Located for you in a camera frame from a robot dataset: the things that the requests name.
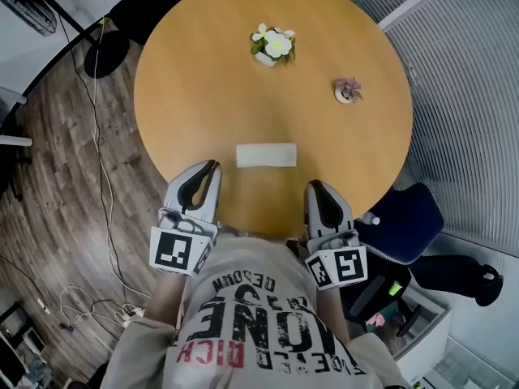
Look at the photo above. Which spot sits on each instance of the white flower potted plant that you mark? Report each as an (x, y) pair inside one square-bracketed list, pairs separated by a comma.
[(275, 45)]

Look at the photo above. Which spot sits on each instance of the pink paper item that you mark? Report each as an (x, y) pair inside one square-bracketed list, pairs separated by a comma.
[(376, 319)]

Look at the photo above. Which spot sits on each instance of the clear water bottle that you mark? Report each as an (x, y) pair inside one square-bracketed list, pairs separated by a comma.
[(370, 219)]

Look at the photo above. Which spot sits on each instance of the white power strip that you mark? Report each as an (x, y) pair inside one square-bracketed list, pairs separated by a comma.
[(131, 316)]

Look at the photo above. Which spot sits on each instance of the white case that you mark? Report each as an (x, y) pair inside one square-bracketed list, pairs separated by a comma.
[(265, 155)]

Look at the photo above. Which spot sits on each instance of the black standing fan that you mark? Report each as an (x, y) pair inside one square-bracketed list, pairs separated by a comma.
[(106, 55)]

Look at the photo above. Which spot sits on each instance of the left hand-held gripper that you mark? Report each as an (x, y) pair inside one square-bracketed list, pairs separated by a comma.
[(170, 249)]

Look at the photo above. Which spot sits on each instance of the blue chair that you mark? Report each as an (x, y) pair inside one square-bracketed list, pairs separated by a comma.
[(409, 225)]

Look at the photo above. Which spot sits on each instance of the small purple potted plant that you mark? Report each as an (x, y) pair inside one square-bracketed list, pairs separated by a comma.
[(345, 93)]

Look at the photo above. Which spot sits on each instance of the person's right forearm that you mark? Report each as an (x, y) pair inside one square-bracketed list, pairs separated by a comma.
[(334, 314)]

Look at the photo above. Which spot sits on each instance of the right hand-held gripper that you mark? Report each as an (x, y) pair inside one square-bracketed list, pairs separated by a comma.
[(348, 266)]

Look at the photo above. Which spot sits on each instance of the green cup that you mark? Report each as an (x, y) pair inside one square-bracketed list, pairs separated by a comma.
[(395, 289)]

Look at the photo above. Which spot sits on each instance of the person's printed beige shirt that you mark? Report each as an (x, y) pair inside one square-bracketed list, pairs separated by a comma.
[(251, 322)]

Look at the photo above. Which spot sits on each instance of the person's left forearm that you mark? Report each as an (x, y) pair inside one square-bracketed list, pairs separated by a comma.
[(166, 298)]

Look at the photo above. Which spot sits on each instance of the black mesh office chair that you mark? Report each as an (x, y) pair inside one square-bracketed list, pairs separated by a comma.
[(446, 274)]

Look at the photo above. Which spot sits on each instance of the black office chair with headrest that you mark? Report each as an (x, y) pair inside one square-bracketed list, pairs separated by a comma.
[(134, 14)]

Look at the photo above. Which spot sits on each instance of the white cabinet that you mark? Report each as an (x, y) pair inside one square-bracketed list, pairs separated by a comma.
[(425, 330)]

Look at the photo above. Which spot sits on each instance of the white desk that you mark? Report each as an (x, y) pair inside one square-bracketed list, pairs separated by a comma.
[(12, 140)]

